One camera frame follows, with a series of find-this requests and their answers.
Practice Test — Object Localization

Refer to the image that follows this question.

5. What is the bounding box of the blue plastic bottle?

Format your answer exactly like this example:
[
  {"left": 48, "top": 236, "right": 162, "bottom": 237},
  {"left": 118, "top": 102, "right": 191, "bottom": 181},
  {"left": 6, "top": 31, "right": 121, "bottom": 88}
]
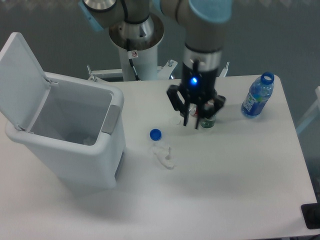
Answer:
[{"left": 241, "top": 71, "right": 275, "bottom": 118}]

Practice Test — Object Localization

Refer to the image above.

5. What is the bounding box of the blue bottle cap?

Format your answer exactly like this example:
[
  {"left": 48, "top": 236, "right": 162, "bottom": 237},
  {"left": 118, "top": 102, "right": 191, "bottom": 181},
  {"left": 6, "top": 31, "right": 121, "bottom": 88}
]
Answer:
[{"left": 149, "top": 128, "right": 162, "bottom": 141}]

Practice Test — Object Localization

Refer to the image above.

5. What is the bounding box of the crumpled white tissue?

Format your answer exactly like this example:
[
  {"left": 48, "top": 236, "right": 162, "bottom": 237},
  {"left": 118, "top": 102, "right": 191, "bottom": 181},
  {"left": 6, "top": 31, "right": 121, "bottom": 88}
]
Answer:
[{"left": 152, "top": 141, "right": 177, "bottom": 170}]

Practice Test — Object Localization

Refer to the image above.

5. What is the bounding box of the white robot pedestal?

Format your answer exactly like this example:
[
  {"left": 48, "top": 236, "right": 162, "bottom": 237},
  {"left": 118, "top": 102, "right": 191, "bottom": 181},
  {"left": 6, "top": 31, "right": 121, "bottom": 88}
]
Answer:
[{"left": 82, "top": 0, "right": 232, "bottom": 81}]

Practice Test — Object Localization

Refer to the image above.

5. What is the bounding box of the white frame at right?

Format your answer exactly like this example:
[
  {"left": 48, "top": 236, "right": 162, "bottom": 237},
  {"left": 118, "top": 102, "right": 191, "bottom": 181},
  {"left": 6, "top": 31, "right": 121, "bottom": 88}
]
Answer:
[{"left": 295, "top": 86, "right": 320, "bottom": 135}]

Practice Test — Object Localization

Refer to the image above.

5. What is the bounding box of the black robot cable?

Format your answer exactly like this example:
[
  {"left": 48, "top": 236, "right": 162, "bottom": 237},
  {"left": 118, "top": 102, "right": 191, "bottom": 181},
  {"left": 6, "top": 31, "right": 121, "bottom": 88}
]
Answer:
[{"left": 125, "top": 37, "right": 141, "bottom": 82}]

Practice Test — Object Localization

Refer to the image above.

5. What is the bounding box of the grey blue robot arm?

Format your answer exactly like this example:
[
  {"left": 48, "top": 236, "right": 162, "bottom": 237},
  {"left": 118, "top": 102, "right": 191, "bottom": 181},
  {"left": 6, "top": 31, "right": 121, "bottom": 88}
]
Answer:
[{"left": 79, "top": 0, "right": 233, "bottom": 121}]

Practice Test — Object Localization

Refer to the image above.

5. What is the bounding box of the white trash can body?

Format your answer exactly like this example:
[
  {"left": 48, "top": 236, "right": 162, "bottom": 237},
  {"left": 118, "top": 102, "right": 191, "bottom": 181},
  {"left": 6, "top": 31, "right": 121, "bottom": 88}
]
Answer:
[{"left": 5, "top": 73, "right": 126, "bottom": 189}]

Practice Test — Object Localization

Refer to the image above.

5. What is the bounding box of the clear green label bottle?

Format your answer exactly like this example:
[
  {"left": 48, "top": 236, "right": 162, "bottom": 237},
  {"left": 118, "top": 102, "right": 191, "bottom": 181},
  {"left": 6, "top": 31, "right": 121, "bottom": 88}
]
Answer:
[{"left": 200, "top": 114, "right": 217, "bottom": 129}]

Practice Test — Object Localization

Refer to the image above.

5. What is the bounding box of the black device at edge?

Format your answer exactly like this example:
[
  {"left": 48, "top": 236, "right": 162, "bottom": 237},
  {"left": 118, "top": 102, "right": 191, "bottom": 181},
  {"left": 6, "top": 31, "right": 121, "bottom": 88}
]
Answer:
[{"left": 301, "top": 203, "right": 320, "bottom": 230}]

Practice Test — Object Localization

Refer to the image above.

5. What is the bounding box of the white trash can lid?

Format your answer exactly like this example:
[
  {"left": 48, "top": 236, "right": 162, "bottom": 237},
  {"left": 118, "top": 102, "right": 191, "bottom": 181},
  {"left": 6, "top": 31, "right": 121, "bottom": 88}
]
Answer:
[{"left": 0, "top": 32, "right": 58, "bottom": 132}]

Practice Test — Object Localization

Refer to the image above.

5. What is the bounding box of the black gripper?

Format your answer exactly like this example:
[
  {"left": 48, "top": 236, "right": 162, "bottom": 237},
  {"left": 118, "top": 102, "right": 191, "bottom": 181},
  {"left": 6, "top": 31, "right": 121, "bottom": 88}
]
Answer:
[{"left": 166, "top": 63, "right": 226, "bottom": 129}]

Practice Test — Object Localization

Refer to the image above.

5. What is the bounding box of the crushed red soda can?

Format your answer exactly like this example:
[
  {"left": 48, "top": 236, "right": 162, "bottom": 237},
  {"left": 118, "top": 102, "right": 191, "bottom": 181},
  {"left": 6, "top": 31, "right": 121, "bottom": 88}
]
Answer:
[{"left": 189, "top": 100, "right": 214, "bottom": 118}]

